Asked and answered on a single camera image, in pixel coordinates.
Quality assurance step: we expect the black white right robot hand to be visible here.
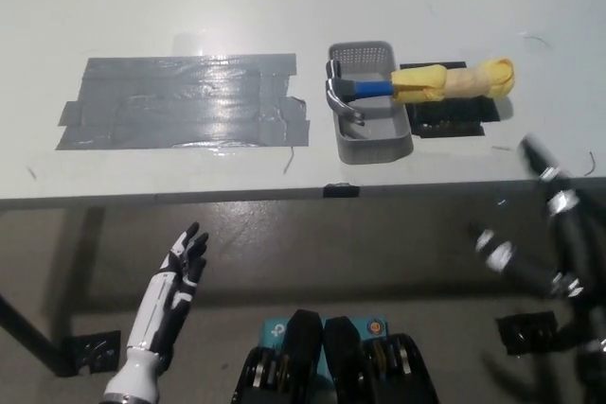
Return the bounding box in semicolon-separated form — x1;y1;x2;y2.
468;133;606;315

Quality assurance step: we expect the black tape patch on desk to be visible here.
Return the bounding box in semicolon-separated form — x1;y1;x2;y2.
400;61;502;139

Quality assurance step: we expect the blue hammer with yellow wrap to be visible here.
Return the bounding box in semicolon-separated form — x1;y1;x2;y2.
324;57;516;129

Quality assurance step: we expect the gray perforated plastic container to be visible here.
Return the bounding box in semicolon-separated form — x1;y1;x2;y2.
328;41;415;165

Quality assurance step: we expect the gray duct tape patch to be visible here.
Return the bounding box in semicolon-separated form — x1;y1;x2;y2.
55;53;312;151

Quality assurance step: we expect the black tape on desk edge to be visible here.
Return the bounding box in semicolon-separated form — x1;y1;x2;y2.
323;183;361;199

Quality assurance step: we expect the teal robot body panel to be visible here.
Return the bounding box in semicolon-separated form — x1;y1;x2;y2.
261;313;390;377

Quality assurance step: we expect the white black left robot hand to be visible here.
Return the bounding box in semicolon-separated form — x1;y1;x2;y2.
126;222;210;371

